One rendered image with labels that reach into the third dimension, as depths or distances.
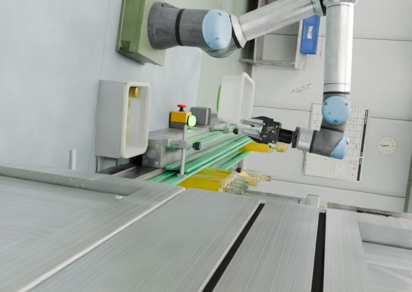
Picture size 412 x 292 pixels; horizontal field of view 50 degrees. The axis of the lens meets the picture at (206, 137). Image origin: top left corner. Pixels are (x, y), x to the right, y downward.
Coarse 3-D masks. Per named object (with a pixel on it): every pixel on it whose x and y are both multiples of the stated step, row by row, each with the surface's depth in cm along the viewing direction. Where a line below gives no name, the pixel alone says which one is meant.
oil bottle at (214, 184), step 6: (186, 180) 149; (192, 180) 149; (198, 180) 148; (204, 180) 148; (210, 180) 147; (216, 180) 147; (222, 180) 148; (186, 186) 150; (192, 186) 149; (198, 186) 148; (204, 186) 148; (210, 186) 147; (216, 186) 147; (222, 186) 146
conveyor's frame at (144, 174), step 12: (216, 120) 242; (156, 132) 164; (168, 132) 167; (180, 132) 170; (192, 132) 175; (204, 132) 191; (132, 156) 151; (144, 168) 142; (156, 168) 144; (144, 180) 132
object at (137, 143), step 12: (132, 84) 126; (144, 84) 134; (144, 96) 139; (132, 108) 140; (144, 108) 139; (132, 120) 141; (144, 120) 140; (132, 132) 141; (144, 132) 140; (132, 144) 141; (144, 144) 141
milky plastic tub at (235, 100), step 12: (228, 84) 140; (240, 84) 137; (252, 84) 155; (228, 96) 139; (240, 96) 137; (252, 96) 158; (216, 108) 143; (228, 108) 139; (240, 108) 137; (228, 120) 140
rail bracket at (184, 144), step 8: (184, 128) 140; (184, 136) 140; (168, 144) 142; (176, 144) 141; (184, 144) 140; (192, 144) 140; (200, 144) 140; (184, 152) 141; (184, 160) 141; (184, 176) 141
